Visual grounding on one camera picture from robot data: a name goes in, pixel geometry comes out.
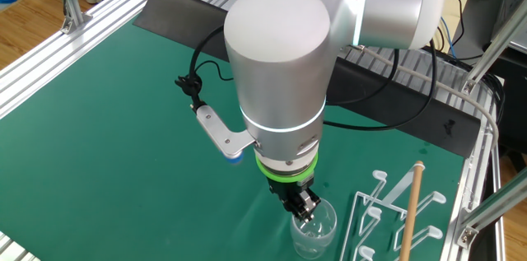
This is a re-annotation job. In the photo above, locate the blue cable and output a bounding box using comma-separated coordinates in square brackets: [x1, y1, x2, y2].
[439, 16, 458, 58]

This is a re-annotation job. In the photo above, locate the black computer case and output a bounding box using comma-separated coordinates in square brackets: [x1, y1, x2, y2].
[489, 0, 527, 155]

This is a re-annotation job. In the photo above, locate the wooden rack handle rod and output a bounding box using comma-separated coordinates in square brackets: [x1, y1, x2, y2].
[398, 160, 426, 261]

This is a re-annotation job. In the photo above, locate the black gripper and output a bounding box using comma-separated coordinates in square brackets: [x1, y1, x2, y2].
[268, 172, 322, 224]

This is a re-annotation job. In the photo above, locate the clear wine glass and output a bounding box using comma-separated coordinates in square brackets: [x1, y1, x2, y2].
[290, 197, 338, 260]

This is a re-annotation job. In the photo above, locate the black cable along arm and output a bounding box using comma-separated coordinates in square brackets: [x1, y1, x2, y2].
[323, 38, 438, 133]

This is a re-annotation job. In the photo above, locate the aluminium profile table frame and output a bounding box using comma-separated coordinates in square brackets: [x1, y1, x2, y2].
[0, 0, 507, 261]

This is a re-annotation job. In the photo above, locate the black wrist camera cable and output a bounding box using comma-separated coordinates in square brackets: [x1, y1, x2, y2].
[175, 25, 236, 110]

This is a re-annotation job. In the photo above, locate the black mat strip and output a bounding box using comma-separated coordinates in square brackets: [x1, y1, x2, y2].
[132, 0, 482, 159]

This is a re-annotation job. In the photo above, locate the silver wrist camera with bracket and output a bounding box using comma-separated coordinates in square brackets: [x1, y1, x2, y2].
[195, 104, 257, 165]

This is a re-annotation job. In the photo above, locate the green flange ring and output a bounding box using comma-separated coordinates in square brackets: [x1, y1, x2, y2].
[254, 151, 319, 184]

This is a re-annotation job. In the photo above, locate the green table mat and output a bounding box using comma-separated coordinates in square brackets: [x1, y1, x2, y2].
[0, 17, 466, 261]

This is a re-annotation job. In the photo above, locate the gray cable with metal plug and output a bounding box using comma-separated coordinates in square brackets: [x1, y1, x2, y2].
[349, 44, 501, 151]

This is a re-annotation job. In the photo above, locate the white wire cup rack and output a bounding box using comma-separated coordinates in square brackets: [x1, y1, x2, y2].
[339, 161, 448, 261]

